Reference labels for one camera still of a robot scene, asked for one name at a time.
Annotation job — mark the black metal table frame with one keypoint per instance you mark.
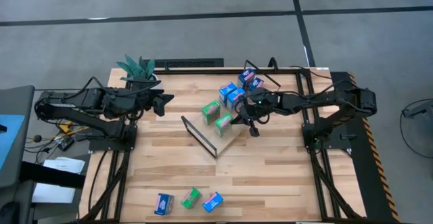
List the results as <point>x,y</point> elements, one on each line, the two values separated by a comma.
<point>203,71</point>

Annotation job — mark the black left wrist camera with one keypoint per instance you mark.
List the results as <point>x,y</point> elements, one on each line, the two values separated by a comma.
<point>159,107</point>

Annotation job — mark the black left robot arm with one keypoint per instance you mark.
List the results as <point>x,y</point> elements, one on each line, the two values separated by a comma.
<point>88,99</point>

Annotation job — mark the dark blue Frosted Flakes box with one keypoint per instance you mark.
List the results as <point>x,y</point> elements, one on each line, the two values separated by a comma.
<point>256,83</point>
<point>164,203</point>
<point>246,78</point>

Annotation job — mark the white paper sheets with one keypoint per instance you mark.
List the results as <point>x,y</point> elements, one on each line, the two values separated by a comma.
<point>64,164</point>

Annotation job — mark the small black controller box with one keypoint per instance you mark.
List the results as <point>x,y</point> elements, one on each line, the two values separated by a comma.
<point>65,143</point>

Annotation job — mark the small black round knob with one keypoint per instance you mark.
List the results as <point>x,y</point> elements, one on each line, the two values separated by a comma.
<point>37,138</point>

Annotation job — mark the black chair base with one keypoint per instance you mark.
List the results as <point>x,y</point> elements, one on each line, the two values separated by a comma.
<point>8,214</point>

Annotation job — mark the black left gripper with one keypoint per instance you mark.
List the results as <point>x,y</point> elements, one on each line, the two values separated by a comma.
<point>147,100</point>

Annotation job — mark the artificial plant in white pot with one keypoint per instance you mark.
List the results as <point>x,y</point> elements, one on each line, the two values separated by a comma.
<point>135,68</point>

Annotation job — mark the green cereal box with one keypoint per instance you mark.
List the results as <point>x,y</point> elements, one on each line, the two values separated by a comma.
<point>211,112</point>
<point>191,198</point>
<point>223,124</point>

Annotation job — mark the black platform with hazard stripe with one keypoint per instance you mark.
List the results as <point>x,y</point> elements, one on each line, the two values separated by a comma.
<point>365,183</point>

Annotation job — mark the light blue Rice Krispies box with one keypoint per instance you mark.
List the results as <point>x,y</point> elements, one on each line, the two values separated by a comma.
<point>235,99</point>
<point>212,202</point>
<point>227,92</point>

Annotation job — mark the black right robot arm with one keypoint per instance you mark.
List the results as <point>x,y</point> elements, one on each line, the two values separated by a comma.
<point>304,100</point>

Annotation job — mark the wooden shelf with black frame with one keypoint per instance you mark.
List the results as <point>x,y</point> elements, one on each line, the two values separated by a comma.
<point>209,139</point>

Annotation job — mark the grey cart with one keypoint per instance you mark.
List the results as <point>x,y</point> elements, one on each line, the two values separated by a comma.
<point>20,102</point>

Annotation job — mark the blue panel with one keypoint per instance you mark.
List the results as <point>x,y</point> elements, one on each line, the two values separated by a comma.
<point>10,139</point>

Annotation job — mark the black bar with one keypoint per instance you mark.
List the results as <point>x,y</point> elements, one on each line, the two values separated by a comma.
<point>44,175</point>

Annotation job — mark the grey metal stand leg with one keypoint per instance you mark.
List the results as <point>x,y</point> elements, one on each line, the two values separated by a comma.
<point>421,109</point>

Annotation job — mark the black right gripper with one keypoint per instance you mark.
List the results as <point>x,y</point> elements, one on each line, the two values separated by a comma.
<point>258,107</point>

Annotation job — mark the black grille panel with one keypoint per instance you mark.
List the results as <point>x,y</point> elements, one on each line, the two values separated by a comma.
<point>186,63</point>

